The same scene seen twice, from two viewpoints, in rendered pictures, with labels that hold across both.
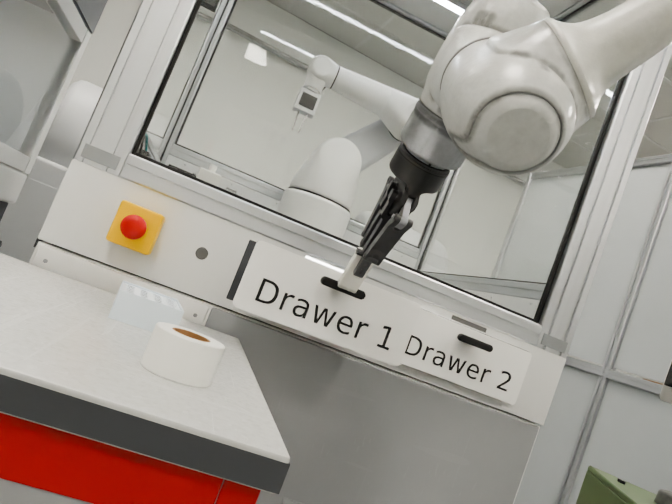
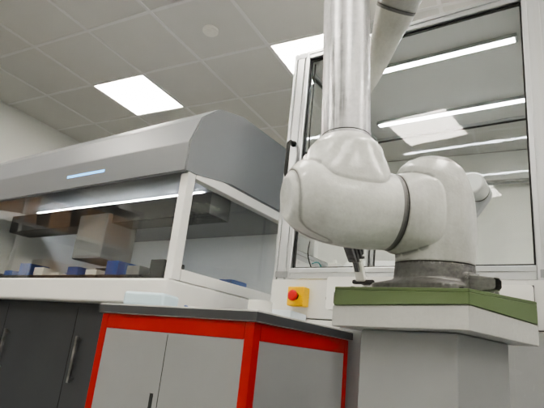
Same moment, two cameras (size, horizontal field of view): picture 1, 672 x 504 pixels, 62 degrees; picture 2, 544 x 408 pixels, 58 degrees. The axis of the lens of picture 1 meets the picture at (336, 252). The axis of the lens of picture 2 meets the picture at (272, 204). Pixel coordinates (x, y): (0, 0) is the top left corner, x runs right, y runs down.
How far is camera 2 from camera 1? 1.08 m
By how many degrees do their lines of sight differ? 48
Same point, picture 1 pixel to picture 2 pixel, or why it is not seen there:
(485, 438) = (527, 352)
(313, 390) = not seen: hidden behind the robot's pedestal
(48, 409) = (204, 313)
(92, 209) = (283, 296)
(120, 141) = (286, 265)
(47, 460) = (208, 328)
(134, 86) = (285, 241)
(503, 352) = (509, 291)
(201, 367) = (259, 307)
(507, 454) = not seen: outside the picture
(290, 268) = (343, 283)
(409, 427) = not seen: hidden behind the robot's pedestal
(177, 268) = (320, 308)
